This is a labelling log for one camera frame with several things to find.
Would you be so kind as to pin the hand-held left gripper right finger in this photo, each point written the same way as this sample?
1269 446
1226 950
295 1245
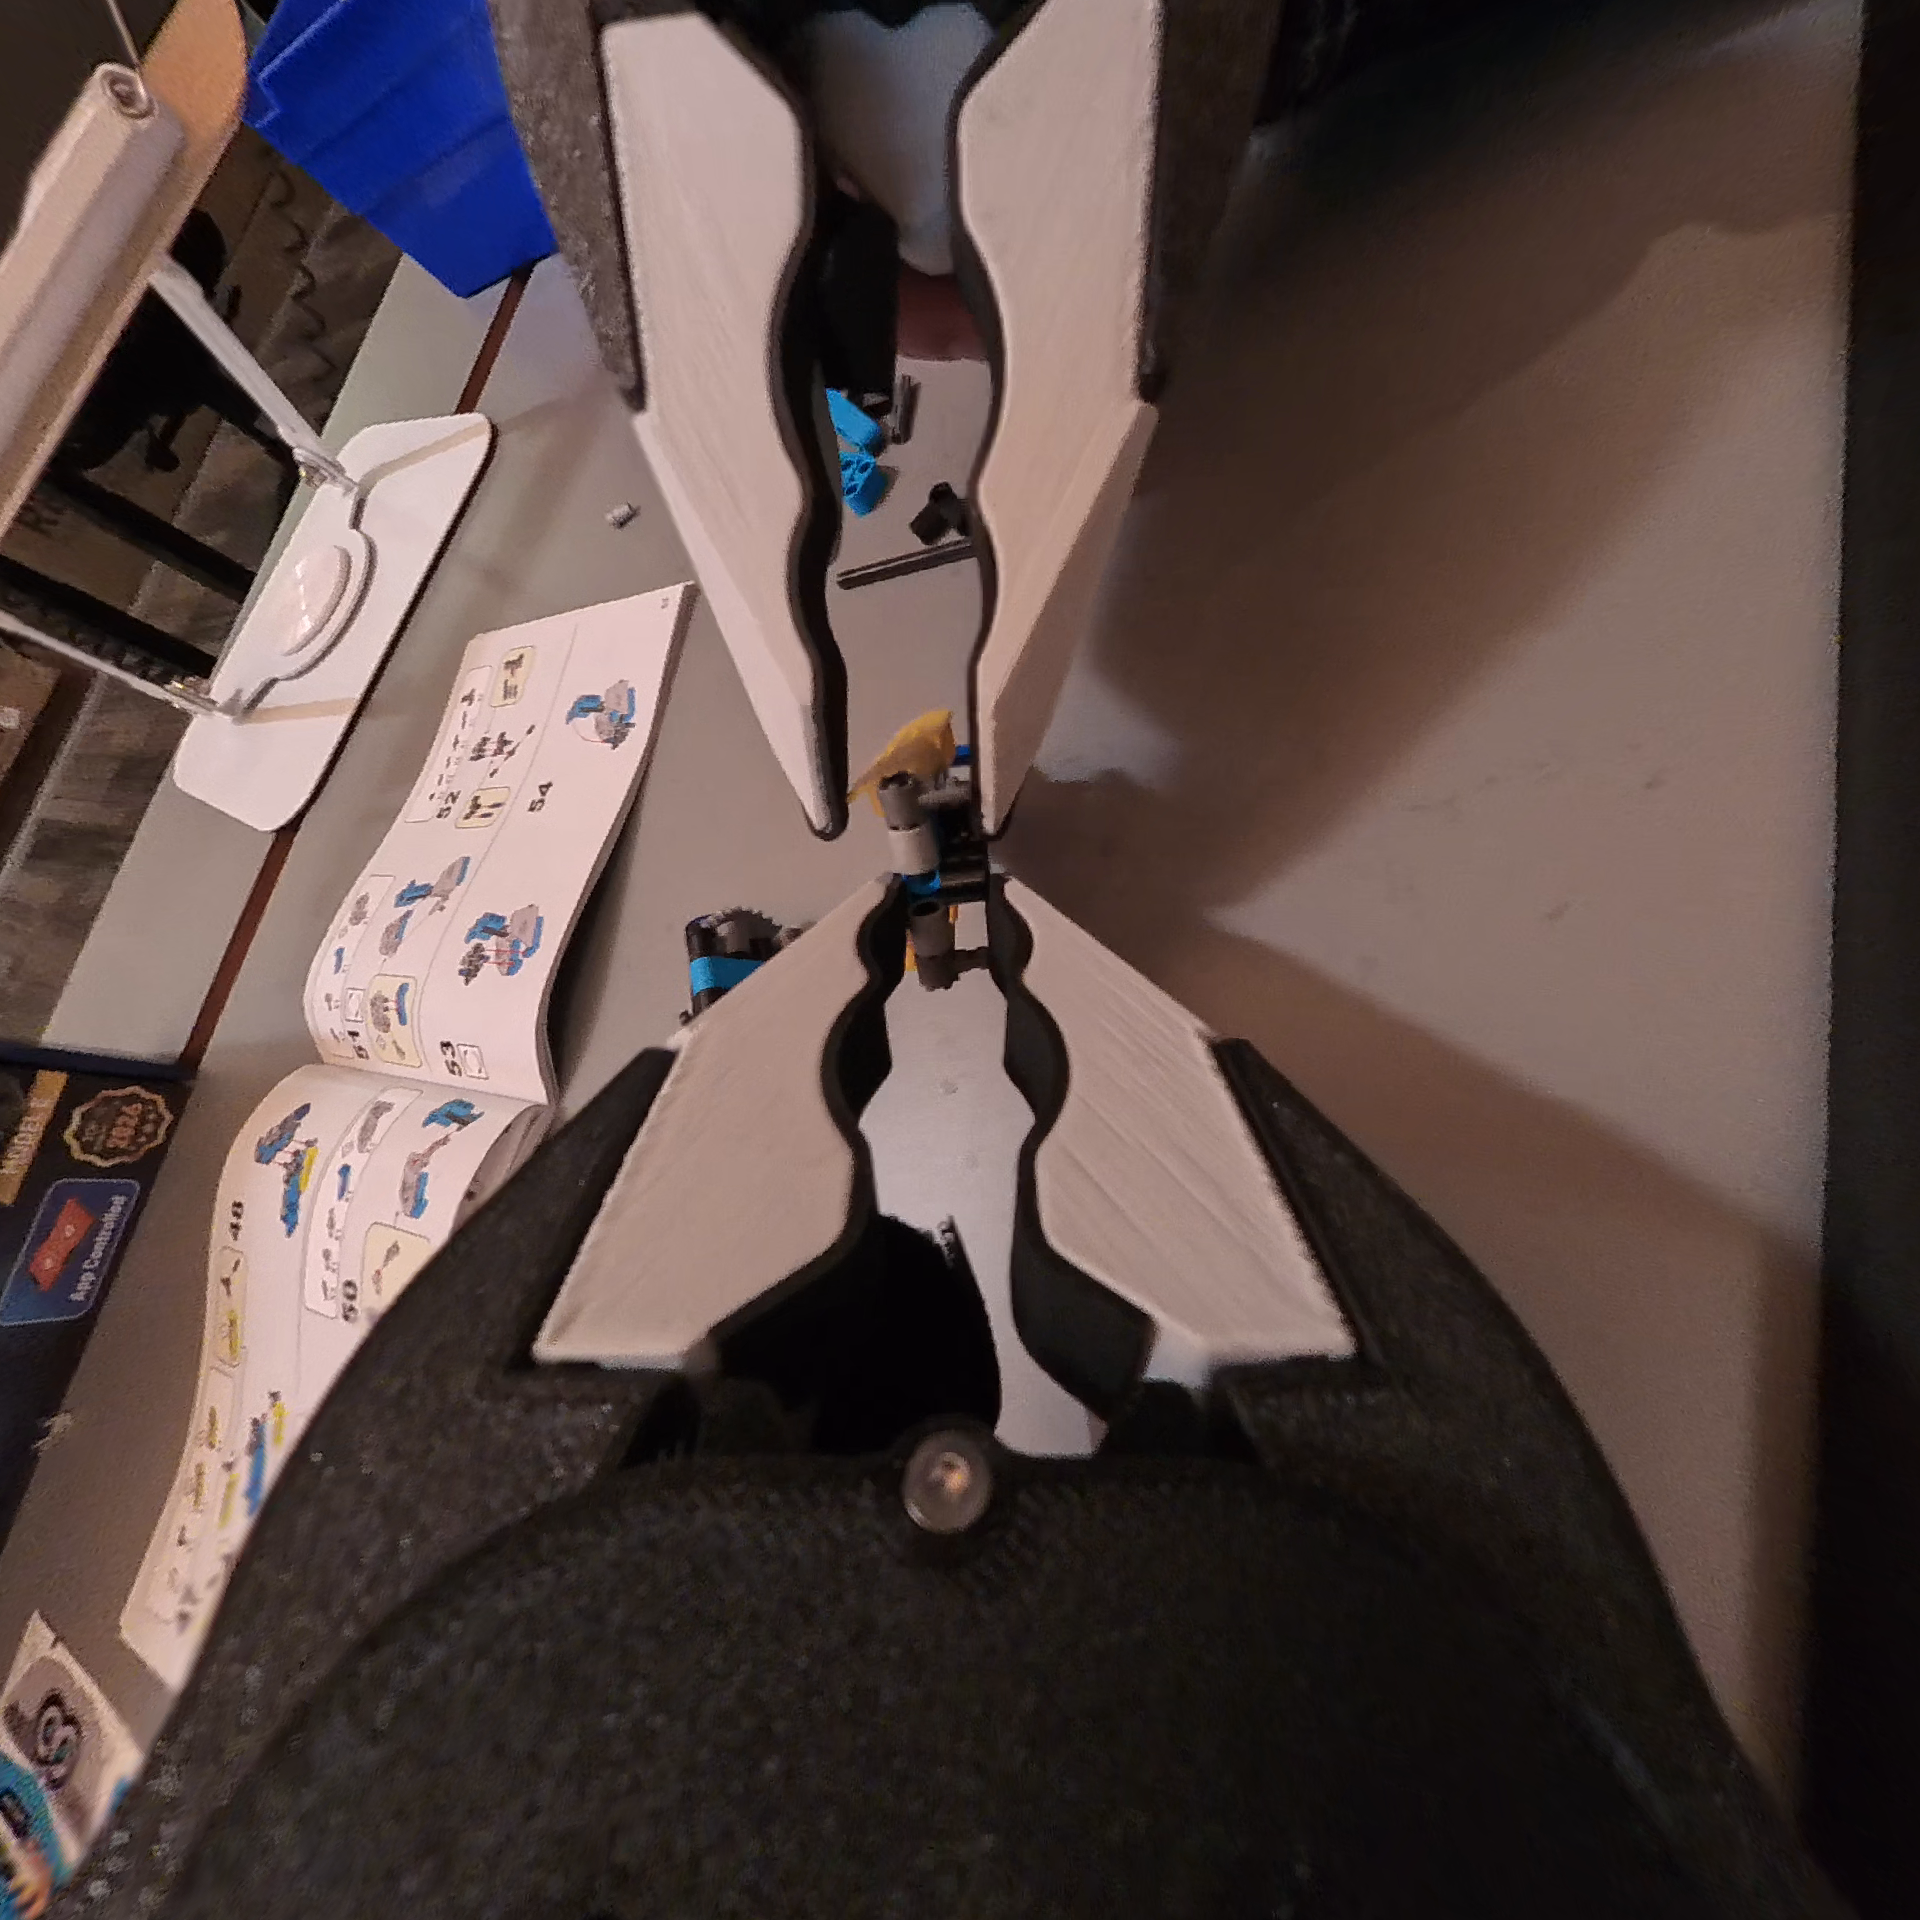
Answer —
1187 1186

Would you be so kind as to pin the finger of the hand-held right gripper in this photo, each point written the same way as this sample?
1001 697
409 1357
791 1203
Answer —
1067 332
721 361

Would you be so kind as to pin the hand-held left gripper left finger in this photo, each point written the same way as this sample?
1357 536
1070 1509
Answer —
721 1186

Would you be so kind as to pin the blue beam with black pins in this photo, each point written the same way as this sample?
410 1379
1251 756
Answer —
738 976

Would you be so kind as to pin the blue yellow brick assembly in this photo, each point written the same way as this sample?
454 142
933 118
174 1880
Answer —
916 765

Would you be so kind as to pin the grey desk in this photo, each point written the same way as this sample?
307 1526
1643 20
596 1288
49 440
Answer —
1501 749

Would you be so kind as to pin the person's right hand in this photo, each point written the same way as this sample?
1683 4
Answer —
938 315

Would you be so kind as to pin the blue storage bin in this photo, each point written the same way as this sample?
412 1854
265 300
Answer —
406 122

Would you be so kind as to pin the blue angled beam brick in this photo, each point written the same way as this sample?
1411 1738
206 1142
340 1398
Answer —
862 450

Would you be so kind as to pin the black axle rod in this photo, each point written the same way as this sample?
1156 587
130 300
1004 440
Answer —
910 540

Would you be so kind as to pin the open instruction booklet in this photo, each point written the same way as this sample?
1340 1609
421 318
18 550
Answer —
452 900

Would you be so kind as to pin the dark blue toy box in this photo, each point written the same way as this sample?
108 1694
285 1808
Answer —
76 1259

